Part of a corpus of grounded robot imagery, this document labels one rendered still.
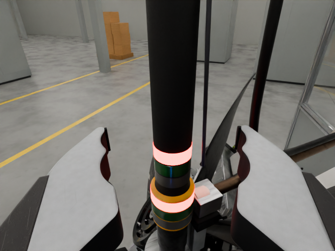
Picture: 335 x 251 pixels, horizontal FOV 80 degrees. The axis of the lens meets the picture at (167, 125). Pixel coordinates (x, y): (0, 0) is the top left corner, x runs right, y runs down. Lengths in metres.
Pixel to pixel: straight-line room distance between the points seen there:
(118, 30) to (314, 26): 5.87
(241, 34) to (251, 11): 1.09
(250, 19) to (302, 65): 6.98
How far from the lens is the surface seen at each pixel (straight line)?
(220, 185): 0.25
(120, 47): 8.26
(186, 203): 0.20
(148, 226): 0.39
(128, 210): 1.99
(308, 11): 5.60
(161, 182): 0.18
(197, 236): 0.27
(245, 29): 12.33
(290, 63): 5.70
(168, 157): 0.16
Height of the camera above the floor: 1.54
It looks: 29 degrees down
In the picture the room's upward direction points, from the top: 1 degrees counter-clockwise
